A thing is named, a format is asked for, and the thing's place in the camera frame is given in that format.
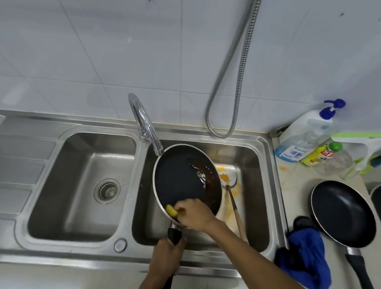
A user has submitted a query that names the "person's right hand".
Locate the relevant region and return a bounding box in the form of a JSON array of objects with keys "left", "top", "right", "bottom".
[{"left": 171, "top": 197, "right": 223, "bottom": 234}]

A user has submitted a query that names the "person's left hand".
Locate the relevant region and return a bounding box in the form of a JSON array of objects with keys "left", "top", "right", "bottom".
[{"left": 148, "top": 235, "right": 188, "bottom": 282}]

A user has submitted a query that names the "large black frying pan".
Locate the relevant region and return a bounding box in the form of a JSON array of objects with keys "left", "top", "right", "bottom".
[{"left": 145, "top": 141, "right": 227, "bottom": 289}]

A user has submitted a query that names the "metal spatula wooden handle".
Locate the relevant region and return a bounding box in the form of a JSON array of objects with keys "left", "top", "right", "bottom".
[{"left": 215, "top": 170, "right": 253, "bottom": 243}]

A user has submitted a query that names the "blue microfibre cloth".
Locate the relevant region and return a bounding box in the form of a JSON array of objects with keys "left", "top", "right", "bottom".
[{"left": 272, "top": 214, "right": 336, "bottom": 289}]

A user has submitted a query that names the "small black frying pan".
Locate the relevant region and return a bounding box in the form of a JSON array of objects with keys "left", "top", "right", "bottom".
[{"left": 304, "top": 179, "right": 381, "bottom": 289}]

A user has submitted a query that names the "person's right forearm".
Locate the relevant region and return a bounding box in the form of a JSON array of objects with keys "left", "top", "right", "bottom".
[{"left": 201, "top": 219, "right": 334, "bottom": 289}]

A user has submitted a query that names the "metal sink strainer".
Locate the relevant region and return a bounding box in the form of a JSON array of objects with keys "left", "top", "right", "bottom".
[{"left": 93, "top": 177, "right": 122, "bottom": 206}]

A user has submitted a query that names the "chrome faucet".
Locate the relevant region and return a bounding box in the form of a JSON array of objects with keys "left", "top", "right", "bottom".
[{"left": 124, "top": 92, "right": 169, "bottom": 157}]

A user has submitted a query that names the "stainless steel double sink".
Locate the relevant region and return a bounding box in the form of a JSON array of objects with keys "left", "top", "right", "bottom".
[{"left": 0, "top": 109, "right": 297, "bottom": 281}]

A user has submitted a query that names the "clear pump soap bottle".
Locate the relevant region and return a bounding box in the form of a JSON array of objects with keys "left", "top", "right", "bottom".
[{"left": 273, "top": 95, "right": 347, "bottom": 166}]

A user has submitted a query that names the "small yellow bottle green cap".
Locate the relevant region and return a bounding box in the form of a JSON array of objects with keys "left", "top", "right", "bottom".
[{"left": 300, "top": 139, "right": 344, "bottom": 170}]

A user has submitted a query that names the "clear glass cup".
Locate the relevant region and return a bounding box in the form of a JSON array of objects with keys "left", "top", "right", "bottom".
[{"left": 314, "top": 147, "right": 357, "bottom": 179}]

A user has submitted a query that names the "green knife block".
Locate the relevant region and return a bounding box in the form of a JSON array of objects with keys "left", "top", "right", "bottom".
[{"left": 357, "top": 143, "right": 381, "bottom": 176}]

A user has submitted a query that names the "green white squeegee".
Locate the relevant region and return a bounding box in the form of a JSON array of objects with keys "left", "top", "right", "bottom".
[{"left": 328, "top": 127, "right": 381, "bottom": 182}]

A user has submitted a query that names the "metal shower hose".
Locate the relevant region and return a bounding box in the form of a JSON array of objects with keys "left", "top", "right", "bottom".
[{"left": 203, "top": 0, "right": 264, "bottom": 141}]

